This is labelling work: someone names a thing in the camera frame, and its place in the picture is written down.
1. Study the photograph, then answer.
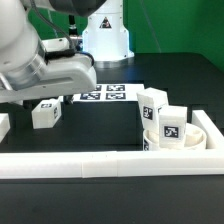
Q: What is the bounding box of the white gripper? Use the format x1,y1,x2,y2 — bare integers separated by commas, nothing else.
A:
0,54,97,105

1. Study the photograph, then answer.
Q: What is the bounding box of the white round stool seat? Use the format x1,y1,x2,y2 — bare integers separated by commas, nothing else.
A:
143,123,207,151

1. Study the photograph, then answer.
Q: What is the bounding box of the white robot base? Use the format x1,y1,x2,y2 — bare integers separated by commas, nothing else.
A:
82,0,134,68

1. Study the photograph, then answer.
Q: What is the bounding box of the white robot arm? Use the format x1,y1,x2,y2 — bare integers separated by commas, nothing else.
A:
0,0,106,103

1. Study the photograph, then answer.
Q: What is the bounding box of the white marker sheet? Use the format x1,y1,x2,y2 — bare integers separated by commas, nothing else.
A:
72,84,144,102

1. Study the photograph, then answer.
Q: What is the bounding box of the black cable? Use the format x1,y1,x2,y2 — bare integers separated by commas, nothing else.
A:
68,14,83,51

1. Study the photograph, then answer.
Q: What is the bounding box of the white left fence rail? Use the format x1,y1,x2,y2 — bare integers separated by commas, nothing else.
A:
0,113,10,143

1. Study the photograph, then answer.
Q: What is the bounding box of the white fence rail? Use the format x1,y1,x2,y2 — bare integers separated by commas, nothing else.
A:
192,110,224,149
0,113,10,143
0,150,224,179

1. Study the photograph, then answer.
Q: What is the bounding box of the white right fence rail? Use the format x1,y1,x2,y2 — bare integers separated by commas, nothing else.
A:
192,110,224,149

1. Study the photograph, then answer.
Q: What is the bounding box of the white front fence rail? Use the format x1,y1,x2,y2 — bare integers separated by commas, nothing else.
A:
0,150,224,179

